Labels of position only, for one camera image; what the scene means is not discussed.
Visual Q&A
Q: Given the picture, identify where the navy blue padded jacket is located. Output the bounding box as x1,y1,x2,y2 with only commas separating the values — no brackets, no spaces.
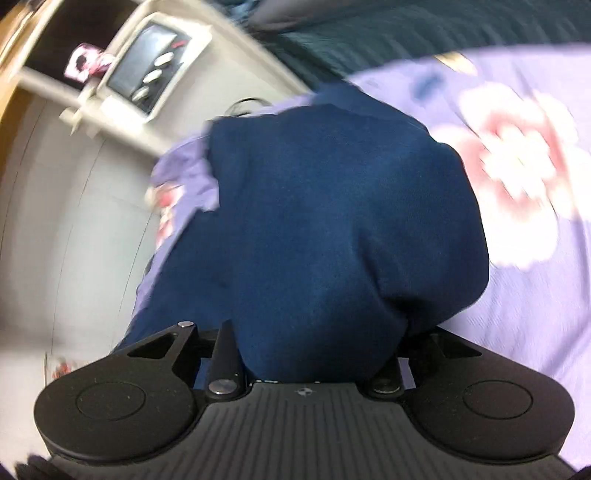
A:
123,83,489,383

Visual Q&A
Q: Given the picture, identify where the purple floral bed sheet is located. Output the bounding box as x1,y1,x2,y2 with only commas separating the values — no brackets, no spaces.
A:
133,43,591,407

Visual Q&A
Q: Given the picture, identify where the pink floral small item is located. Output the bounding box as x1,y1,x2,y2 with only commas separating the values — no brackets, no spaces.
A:
64,43,115,84

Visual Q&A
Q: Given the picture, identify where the wooden wardrobe frame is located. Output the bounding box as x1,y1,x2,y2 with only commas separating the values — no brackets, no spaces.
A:
1,1,62,175

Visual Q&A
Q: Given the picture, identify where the white machine with control panel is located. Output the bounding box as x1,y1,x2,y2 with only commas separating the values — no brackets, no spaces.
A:
18,1,308,156

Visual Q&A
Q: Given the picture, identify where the teal bed skirt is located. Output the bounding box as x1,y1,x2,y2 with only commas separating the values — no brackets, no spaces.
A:
247,1,590,88

